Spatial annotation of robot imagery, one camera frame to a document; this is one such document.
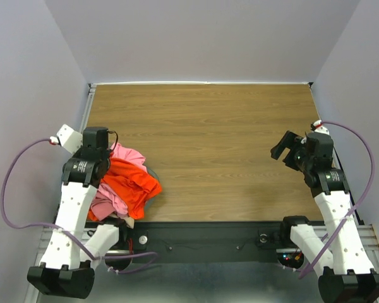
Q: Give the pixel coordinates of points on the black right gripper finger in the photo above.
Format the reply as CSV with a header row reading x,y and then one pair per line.
x,y
290,160
289,141

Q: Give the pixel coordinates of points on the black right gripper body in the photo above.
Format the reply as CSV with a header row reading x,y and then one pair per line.
x,y
290,154

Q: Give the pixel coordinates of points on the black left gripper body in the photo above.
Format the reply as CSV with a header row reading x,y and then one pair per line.
x,y
106,156

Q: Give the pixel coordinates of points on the orange t shirt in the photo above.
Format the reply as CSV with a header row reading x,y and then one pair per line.
x,y
133,188

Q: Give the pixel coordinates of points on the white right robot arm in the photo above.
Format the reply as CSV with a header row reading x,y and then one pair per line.
x,y
345,272

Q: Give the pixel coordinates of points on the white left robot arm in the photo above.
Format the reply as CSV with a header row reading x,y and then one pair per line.
x,y
67,268

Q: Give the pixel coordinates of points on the pink t shirt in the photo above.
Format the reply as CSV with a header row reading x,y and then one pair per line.
x,y
127,154

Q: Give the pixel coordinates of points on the clear plastic basket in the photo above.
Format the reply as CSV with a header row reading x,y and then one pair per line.
x,y
83,175

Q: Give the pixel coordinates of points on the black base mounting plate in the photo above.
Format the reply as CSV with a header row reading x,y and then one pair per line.
x,y
205,242

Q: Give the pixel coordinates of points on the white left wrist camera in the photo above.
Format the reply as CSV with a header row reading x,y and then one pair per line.
x,y
67,138

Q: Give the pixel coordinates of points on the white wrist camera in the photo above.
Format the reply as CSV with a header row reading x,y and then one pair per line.
x,y
67,138
318,127

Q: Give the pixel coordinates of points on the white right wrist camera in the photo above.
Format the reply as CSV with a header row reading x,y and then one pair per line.
x,y
318,127

